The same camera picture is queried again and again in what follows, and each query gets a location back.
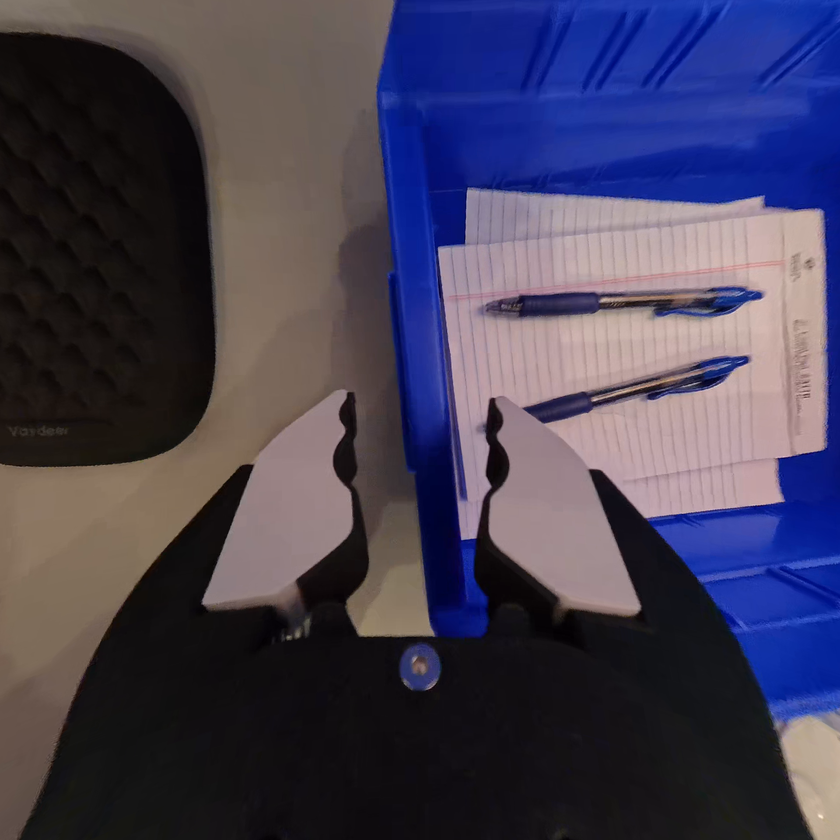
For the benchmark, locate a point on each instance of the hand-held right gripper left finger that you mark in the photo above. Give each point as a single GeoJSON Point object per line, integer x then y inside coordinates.
{"type": "Point", "coordinates": [289, 525]}

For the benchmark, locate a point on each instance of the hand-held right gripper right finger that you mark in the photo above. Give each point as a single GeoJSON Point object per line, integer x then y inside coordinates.
{"type": "Point", "coordinates": [558, 531]}

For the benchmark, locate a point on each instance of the blue pen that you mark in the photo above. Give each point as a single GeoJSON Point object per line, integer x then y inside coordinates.
{"type": "Point", "coordinates": [558, 304]}
{"type": "Point", "coordinates": [564, 405]}

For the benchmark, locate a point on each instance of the blue plastic bin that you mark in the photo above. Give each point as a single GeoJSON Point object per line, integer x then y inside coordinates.
{"type": "Point", "coordinates": [590, 98]}

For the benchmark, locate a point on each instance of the grey desk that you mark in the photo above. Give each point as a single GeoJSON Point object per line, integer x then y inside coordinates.
{"type": "Point", "coordinates": [295, 197]}

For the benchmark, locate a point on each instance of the black wrist rest pad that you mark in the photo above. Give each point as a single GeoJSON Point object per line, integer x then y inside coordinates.
{"type": "Point", "coordinates": [98, 262]}

